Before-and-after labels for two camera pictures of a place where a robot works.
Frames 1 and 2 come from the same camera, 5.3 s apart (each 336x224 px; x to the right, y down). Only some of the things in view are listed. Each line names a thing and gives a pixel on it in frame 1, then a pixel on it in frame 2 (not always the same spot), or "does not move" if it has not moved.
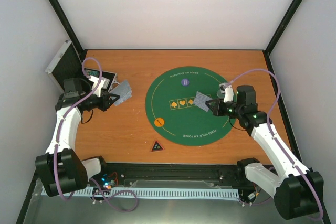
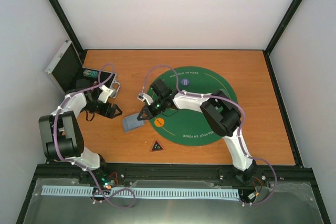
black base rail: [232, 174] does not move
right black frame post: [292, 12] does not move
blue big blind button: [185, 82] does not move
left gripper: [105, 103] → [115, 107]
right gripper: [219, 112] → [149, 116]
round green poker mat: [174, 115] does not move
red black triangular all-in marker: [157, 146] does not move
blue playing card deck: [124, 91] → [131, 121]
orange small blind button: [159, 122] does not move
